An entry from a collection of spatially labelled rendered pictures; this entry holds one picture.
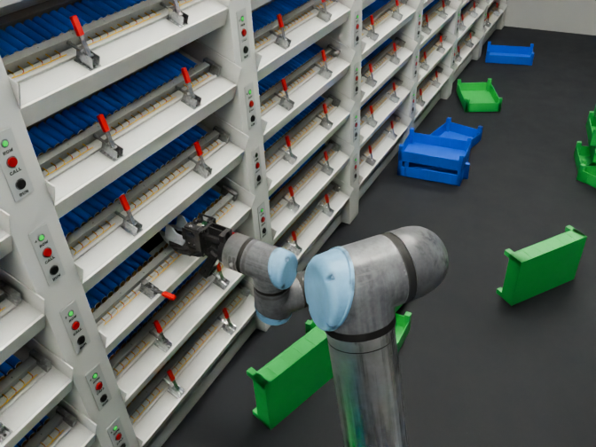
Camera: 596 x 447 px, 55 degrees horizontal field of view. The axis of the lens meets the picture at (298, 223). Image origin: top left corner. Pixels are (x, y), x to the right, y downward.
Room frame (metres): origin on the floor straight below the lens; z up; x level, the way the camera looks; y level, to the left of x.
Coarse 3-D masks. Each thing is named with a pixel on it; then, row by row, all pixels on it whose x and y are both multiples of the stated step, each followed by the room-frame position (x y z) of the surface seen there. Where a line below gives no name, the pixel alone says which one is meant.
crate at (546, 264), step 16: (544, 240) 1.57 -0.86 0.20; (560, 240) 1.57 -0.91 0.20; (576, 240) 1.56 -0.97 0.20; (512, 256) 1.50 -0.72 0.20; (528, 256) 1.49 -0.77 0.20; (544, 256) 1.51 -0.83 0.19; (560, 256) 1.54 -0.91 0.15; (576, 256) 1.58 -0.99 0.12; (512, 272) 1.49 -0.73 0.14; (528, 272) 1.48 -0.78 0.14; (544, 272) 1.51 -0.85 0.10; (560, 272) 1.55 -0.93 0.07; (512, 288) 1.48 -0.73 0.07; (528, 288) 1.49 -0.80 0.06; (544, 288) 1.52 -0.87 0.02; (512, 304) 1.46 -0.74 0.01
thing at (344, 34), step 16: (352, 16) 2.02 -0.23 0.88; (336, 32) 2.04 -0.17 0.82; (352, 32) 2.02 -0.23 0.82; (352, 48) 2.02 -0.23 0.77; (352, 64) 2.02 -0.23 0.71; (352, 80) 2.02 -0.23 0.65; (352, 96) 2.02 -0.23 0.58; (352, 112) 2.03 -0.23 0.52; (352, 128) 2.03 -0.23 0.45; (352, 144) 2.03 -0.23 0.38; (352, 160) 2.03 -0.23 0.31; (336, 176) 2.04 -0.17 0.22; (352, 176) 2.03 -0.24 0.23; (352, 192) 2.03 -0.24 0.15; (352, 208) 2.03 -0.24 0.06
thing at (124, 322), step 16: (224, 176) 1.45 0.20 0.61; (224, 192) 1.43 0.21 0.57; (240, 192) 1.42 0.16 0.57; (240, 208) 1.39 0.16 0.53; (224, 224) 1.32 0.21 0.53; (176, 256) 1.17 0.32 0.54; (192, 256) 1.19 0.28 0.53; (160, 272) 1.12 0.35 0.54; (176, 272) 1.13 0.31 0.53; (160, 288) 1.07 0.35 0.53; (128, 304) 1.01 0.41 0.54; (144, 304) 1.02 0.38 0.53; (112, 320) 0.96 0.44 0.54; (128, 320) 0.97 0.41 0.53; (112, 336) 0.92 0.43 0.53
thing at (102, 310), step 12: (228, 192) 1.42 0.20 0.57; (216, 204) 1.36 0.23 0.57; (204, 216) 1.30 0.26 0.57; (168, 252) 1.16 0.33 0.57; (156, 264) 1.11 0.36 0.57; (144, 276) 1.07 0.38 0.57; (120, 288) 1.03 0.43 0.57; (132, 288) 1.04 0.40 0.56; (108, 300) 0.99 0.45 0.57; (120, 300) 1.00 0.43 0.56; (96, 312) 0.95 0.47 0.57; (108, 312) 0.97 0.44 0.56
